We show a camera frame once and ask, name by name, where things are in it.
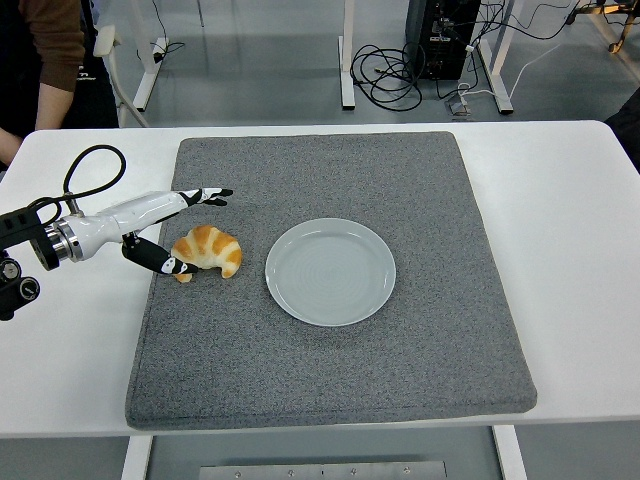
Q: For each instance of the white table leg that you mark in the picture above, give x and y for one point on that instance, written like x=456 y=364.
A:
x=510 y=457
x=136 y=460

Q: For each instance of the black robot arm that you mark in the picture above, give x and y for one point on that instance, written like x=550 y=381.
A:
x=15 y=227

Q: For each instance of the white desk leg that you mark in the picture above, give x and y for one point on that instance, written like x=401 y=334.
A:
x=502 y=90
x=347 y=75
x=150 y=75

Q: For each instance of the person's left forearm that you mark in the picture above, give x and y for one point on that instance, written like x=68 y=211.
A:
x=52 y=107

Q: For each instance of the golden croissant bread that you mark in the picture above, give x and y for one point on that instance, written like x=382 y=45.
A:
x=215 y=247

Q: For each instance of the grey fabric mat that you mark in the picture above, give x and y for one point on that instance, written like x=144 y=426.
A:
x=325 y=375

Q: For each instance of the office chair base with casters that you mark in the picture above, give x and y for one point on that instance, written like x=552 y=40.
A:
x=600 y=9

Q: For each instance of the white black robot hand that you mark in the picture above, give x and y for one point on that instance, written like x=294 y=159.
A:
x=130 y=215

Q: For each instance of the person's right forearm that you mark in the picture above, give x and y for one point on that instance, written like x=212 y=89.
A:
x=7 y=145

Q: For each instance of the dark rounded object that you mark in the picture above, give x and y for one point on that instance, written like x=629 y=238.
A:
x=627 y=135

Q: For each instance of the black computer tower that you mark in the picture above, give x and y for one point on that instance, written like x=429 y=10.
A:
x=440 y=30

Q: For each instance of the grey metal plate with screws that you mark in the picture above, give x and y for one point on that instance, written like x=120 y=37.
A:
x=325 y=471

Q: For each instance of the round grey plate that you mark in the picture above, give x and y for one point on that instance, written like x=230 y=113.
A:
x=330 y=280

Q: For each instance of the grey floor socket box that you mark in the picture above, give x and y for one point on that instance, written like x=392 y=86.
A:
x=460 y=109

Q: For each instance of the white chair armrest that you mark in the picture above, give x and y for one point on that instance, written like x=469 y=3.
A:
x=106 y=40

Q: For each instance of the person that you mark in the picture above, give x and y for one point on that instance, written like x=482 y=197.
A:
x=25 y=50

